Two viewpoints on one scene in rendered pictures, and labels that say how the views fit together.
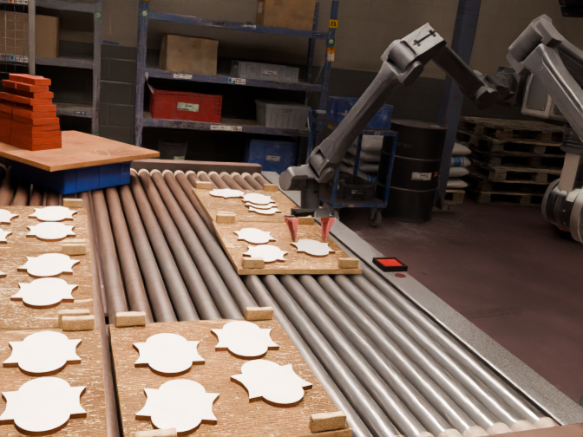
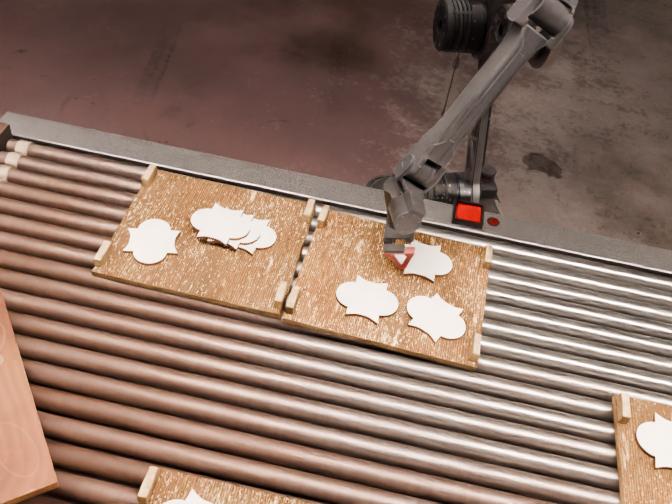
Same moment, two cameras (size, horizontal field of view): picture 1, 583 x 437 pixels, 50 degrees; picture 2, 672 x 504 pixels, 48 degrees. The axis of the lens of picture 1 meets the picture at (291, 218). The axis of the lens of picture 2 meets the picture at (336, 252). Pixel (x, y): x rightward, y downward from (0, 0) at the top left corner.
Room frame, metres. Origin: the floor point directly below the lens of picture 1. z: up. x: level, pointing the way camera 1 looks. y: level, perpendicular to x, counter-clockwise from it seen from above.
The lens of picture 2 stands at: (1.41, 1.09, 2.16)
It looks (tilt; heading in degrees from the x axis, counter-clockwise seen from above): 46 degrees down; 295
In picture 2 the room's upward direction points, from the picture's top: 9 degrees clockwise
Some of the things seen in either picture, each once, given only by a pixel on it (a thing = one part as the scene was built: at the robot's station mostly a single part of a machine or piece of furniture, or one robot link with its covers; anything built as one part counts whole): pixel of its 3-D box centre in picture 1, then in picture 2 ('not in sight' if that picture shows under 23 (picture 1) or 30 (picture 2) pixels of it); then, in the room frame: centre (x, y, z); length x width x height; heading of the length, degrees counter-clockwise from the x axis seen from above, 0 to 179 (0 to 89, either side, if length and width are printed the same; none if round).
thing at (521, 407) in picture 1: (340, 251); (392, 227); (1.85, -0.16, 0.90); 1.95 x 0.05 x 0.05; 21
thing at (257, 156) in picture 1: (269, 154); not in sight; (6.44, 0.30, 0.32); 0.50 x 0.41 x 0.37; 104
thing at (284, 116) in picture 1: (281, 114); not in sight; (6.42, 0.22, 0.76); 0.50 x 0.36 x 0.24; 114
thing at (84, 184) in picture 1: (72, 167); not in sight; (2.25, 0.83, 0.97); 0.31 x 0.31 x 0.10; 59
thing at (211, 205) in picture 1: (250, 205); (211, 238); (2.16, 0.15, 0.93); 0.41 x 0.35 x 0.02; 20
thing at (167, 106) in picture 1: (185, 104); not in sight; (6.15, 1.16, 0.78); 0.66 x 0.45 x 0.28; 108
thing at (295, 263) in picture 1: (281, 245); (393, 283); (1.76, 0.02, 0.93); 0.41 x 0.35 x 0.02; 18
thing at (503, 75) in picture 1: (501, 86); not in sight; (1.99, -0.60, 1.45); 0.09 x 0.08 x 0.12; 38
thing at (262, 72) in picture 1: (264, 72); not in sight; (6.35, 0.44, 1.16); 0.60 x 0.40 x 0.15; 110
